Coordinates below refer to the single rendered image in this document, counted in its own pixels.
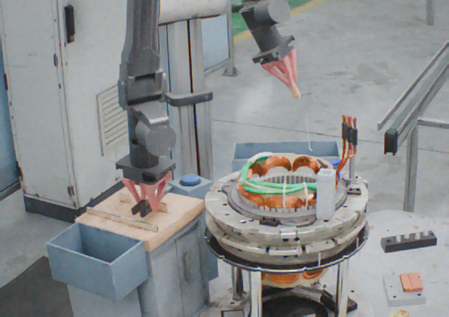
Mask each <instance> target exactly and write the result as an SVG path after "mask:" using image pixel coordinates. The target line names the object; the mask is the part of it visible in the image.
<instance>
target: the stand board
mask: <svg viewBox="0 0 449 317"><path fill-rule="evenodd" d="M135 187H136V190H137V193H138V194H139V196H140V186H137V185H135ZM119 193H127V194H129V195H131V194H130V191H129V190H128V189H127V187H126V186H125V187H123V188H122V189H121V190H120V191H118V192H117V193H114V194H113V195H111V196H110V197H109V198H108V199H106V200H105V201H103V202H101V203H100V204H98V205H96V206H95V207H93V208H95V209H100V210H102V211H104V212H108V213H114V214H118V215H120V216H125V217H127V218H130V219H135V220H138V221H145V222H148V223H152V224H154V225H156V226H158V230H159V232H158V233H157V232H154V231H150V230H145V229H141V228H137V227H134V226H129V225H128V224H124V223H121V222H117V221H112V220H107V219H105V218H103V217H99V216H95V215H92V214H89V213H85V214H84V215H83V216H79V217H77V219H75V223H76V222H77V221H81V222H85V223H87V224H88V225H91V226H97V227H99V228H103V229H106V230H110V231H112V232H116V233H118V234H124V235H127V236H131V237H135V238H138V239H141V240H144V244H145V251H147V252H151V251H153V250H154V249H155V248H156V247H157V246H159V245H160V244H161V242H162V243H163V242H164V241H166V240H167V239H168V238H170V237H171V236H172V235H173V234H174V233H175V232H177V231H178V230H179V229H181V228H182V227H183V226H185V225H186V224H187V223H189V222H190V221H191V220H192V219H193V218H194V217H197V216H198V215H199V214H201V213H202V212H203V211H205V206H204V200H201V199H196V198H192V197H186V196H181V195H176V193H167V194H166V195H164V197H163V198H162V199H161V200H160V202H163V203H164V204H167V205H168V213H163V212H159V211H155V212H152V211H151V212H150V214H148V215H147V216H146V217H141V216H140V212H139V213H137V214H136V215H132V213H131V208H132V207H133V206H134V205H136V204H137V203H136V201H135V199H134V197H133V196H132V195H131V202H132V204H127V203H126V202H123V201H120V200H119Z"/></svg>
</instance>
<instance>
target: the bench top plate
mask: <svg viewBox="0 0 449 317"><path fill-rule="evenodd" d="M421 216H424V217H426V218H420V217H421ZM415 219H416V220H415ZM366 220H367V221H368V224H369V226H372V225H373V226H375V228H374V229H372V230H370V232H369V237H368V239H367V241H366V244H365V245H364V247H363V248H361V251H360V258H359V257H358V256H359V252H357V253H356V254H355V255H354V256H353V257H351V258H350V276H349V282H350V283H352V284H354V285H355V286H356V287H358V288H360V289H361V290H362V291H363V292H364V293H366V295H367V296H368V297H369V298H370V301H371V302H372V303H373V307H374V311H375V314H374V317H389V315H390V313H391V312H393V313H396V312H397V310H398V309H399V308H400V309H403V310H408V311H409V317H449V246H445V245H444V243H445V241H446V239H447V236H448V234H449V227H448V226H449V224H448V225H444V224H443V222H447V223H449V218H445V217H438V216H435V217H434V216H430V215H426V214H421V213H420V214H417V213H410V212H406V211H402V212H401V211H397V210H393V209H383V210H380V211H378V212H375V213H370V214H368V215H367V218H366ZM434 222H435V223H434ZM424 223H425V224H424ZM428 224H429V225H428ZM422 225H423V226H422ZM441 225H442V226H441ZM412 226H418V227H419V228H420V229H417V230H416V229H414V228H413V227H412ZM428 226H429V227H428ZM432 227H433V228H432ZM441 227H442V229H441ZM428 228H429V229H428ZM424 230H427V231H433V232H434V233H435V236H436V237H437V239H438V242H437V245H436V246H427V247H426V248H419V249H411V250H404V251H397V252H393V253H389V254H385V253H384V249H383V248H382V247H381V246H380V242H381V238H384V237H392V236H396V235H400V234H405V233H406V232H408V233H409V234H414V233H416V232H423V231H424ZM432 264H437V268H436V269H435V268H433V265H432ZM218 270H219V277H217V278H215V279H213V280H212V281H210V282H208V283H209V294H210V297H211V296H212V295H214V294H215V293H217V292H218V291H219V290H221V289H222V288H224V287H226V286H229V285H231V284H232V275H231V265H229V264H228V263H226V262H223V259H218ZM430 270H431V271H430ZM433 270H434V271H433ZM394 272H395V273H406V272H419V273H420V279H422V281H423V290H424V292H425V295H426V304H414V305H408V306H400V307H388V302H387V299H386V292H385V289H384V284H383V280H382V279H383V274H392V273H394ZM325 274H327V275H331V276H334V277H337V276H338V264H336V265H335V272H334V267H333V266H332V267H330V268H329V270H328V271H326V272H325ZM426 275H427V276H426ZM352 279H354V280H357V281H354V280H352ZM445 282H446V283H445ZM397 308H398V309H397Z"/></svg>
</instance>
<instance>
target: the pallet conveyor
mask: <svg viewBox="0 0 449 317"><path fill-rule="evenodd" d="M448 45H449V39H448V40H447V41H446V42H445V43H444V44H443V46H442V47H441V48H440V50H439V51H438V52H437V53H436V54H435V55H434V58H433V59H431V60H430V62H429V63H428V64H427V66H426V67H424V68H423V70H422V71H421V72H420V73H419V75H418V76H417V77H416V78H415V80H414V81H413V82H412V83H411V84H410V85H409V87H408V88H407V89H406V90H405V91H404V93H403V94H402V95H401V96H400V97H399V98H398V100H397V101H396V102H395V103H394V104H393V105H392V107H391V109H390V110H389V111H388V112H387V113H386V115H384V116H383V117H382V119H381V120H380V121H379V122H378V125H377V130H378V131H380V130H381V129H382V127H383V126H384V124H385V123H386V122H388V120H389V119H390V118H391V117H392V116H393V115H394V113H395V112H396V111H397V109H398V108H399V106H400V105H401V104H402V102H403V101H404V100H405V99H406V98H407V97H408V96H409V94H410V93H411V92H412V91H413V89H414V88H415V87H416V86H417V84H418V83H419V82H420V80H421V79H422V78H423V77H424V76H425V74H426V73H427V72H428V70H430V69H431V66H432V65H433V64H434V63H435V62H436V61H437V60H438V58H439V56H440V55H442V53H443V52H444V51H445V49H447V48H448ZM448 77H449V51H448V52H447V53H446V56H445V57H444V58H443V59H442V60H441V62H440V64H439V65H437V66H436V69H434V70H433V72H432V73H431V74H430V76H429V77H428V78H427V80H426V81H425V82H424V83H423V85H422V86H421V88H420V89H419V91H417V92H416V93H415V94H414V97H413V98H412V99H411V100H410V103H409V104H407V105H406V106H405V108H404V109H403V110H402V111H401V112H400V115H399V116H398V117H397V118H396V119H395V122H394V123H393V124H392V125H391V126H390V127H389V128H388V129H387V130H386V131H385V134H384V154H387V153H388V152H392V153H393V156H395V154H396V153H397V151H398V150H399V149H400V147H401V146H402V144H403V142H404V141H405V139H407V162H406V180H405V193H404V198H403V211H406V212H410V213H413V212H414V206H415V192H416V177H417V161H418V146H419V125H423V126H429V127H435V128H446V129H449V121H447V120H436V119H429V118H424V117H423V114H424V112H425V111H426V110H427V108H428V107H429V105H430V104H431V102H432V101H433V100H434V98H435V97H436V95H437V94H438V91H440V90H441V88H442V86H443V85H444V84H445V82H446V81H447V79H448Z"/></svg>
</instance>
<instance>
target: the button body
mask: <svg viewBox="0 0 449 317"><path fill-rule="evenodd" d="M198 177H199V176H198ZM199 178H200V179H201V183H200V184H198V185H195V186H182V185H180V184H179V179H180V178H179V179H176V180H174V181H171V182H168V186H169V185H171V186H173V188H172V189H171V190H170V192H169V193H176V195H181V196H186V197H192V198H196V199H201V200H204V206H205V197H206V194H207V192H210V188H211V186H212V181H210V180H207V179H205V178H202V177H199ZM206 211H207V210H206V206H205V211H203V214H204V230H205V228H206V226H207V225H206ZM205 249H206V261H208V281H209V282H210V281H212V280H213V279H215V278H217V277H219V270H218V257H217V256H215V255H214V254H213V253H212V252H210V250H209V249H208V248H207V246H206V245H205Z"/></svg>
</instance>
